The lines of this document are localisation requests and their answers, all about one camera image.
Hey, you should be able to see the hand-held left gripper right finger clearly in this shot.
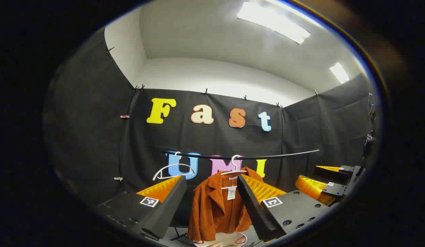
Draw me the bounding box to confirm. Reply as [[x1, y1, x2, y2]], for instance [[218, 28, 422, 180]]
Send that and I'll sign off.
[[236, 174, 331, 243]]

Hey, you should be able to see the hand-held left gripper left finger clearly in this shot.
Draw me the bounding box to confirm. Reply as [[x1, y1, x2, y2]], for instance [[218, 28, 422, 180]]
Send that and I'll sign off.
[[96, 175, 188, 240]]

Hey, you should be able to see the white round laundry hamper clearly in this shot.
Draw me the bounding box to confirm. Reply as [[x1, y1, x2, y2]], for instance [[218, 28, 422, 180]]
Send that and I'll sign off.
[[193, 232, 248, 247]]

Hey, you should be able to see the orange corduroy jacket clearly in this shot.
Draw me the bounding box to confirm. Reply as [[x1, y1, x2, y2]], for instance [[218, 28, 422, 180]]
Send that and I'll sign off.
[[188, 167, 264, 242]]

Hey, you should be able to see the white hanger with crossbar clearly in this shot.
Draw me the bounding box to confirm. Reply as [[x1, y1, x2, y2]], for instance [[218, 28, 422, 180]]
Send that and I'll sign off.
[[220, 155, 248, 190]]

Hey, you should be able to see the empty white hanger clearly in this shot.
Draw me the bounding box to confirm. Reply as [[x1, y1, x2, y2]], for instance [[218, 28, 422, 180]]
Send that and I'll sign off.
[[153, 152, 196, 181]]

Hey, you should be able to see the black clothes rack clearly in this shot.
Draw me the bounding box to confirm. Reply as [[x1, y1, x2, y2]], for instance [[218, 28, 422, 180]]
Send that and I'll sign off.
[[162, 150, 320, 242]]

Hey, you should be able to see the small ceiling light panel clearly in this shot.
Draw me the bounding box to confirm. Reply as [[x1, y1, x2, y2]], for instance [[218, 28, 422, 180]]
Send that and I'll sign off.
[[329, 62, 350, 84]]

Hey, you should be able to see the black backdrop cloth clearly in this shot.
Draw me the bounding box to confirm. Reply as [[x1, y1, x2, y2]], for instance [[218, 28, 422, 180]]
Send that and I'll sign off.
[[43, 31, 377, 220]]

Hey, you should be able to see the large ceiling light panel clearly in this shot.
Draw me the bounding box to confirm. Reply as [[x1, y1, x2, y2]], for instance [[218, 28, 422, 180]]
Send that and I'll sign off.
[[236, 2, 311, 45]]

